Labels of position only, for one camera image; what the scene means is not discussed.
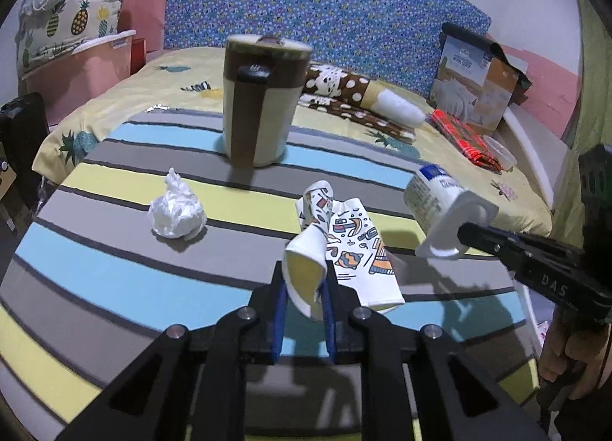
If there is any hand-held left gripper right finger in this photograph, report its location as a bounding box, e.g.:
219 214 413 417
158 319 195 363
318 273 550 441

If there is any green cloth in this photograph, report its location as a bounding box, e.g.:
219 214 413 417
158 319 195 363
562 0 612 169

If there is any patterned paper cup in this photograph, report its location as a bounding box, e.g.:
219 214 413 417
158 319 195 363
296 197 406 314
283 180 335 322

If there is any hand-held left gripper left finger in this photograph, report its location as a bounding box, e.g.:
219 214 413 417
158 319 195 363
55 262 290 441

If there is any crumpled white tissue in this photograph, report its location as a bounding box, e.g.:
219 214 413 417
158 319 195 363
147 168 207 241

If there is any pink storage box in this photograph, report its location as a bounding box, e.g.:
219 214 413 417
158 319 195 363
19 29 137 129

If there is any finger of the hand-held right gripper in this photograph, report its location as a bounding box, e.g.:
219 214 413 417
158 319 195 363
456 222 527 274

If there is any flattened patterned paper cup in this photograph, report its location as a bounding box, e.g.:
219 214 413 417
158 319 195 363
296 197 406 314

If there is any white bed frame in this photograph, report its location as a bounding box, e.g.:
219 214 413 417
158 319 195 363
497 104 572 207

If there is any brown and cream bin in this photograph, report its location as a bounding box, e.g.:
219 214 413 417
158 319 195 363
222 34 311 168

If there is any black case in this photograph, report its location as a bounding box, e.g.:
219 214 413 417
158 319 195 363
0 92 49 241

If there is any red plaid cloth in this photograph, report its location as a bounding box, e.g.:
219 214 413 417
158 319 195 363
427 109 503 171

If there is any folded brown polka dot blanket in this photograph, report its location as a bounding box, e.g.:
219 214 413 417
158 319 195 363
299 92 417 145

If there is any pineapple print quilt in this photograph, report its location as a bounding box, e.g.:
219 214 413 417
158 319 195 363
14 0 146 73

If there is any clear plastic container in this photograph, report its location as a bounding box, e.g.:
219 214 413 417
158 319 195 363
483 135 518 171

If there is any blue floral headboard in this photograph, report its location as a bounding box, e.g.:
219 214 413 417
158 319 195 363
164 0 493 98

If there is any brown polka dot bolster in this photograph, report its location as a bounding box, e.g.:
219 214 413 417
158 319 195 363
301 63 428 131

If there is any cardboard packaging box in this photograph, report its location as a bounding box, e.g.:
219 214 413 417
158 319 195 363
427 23 532 136

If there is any yellow pineapple bedsheet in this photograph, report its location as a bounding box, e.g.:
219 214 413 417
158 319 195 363
31 46 555 238

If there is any striped tablecloth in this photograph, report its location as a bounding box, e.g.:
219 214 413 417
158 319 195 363
0 109 541 441

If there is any person's right hand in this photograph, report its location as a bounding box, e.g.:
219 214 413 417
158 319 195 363
538 314 610 399

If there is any white plastic bottle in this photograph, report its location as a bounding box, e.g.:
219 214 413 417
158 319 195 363
403 164 499 260

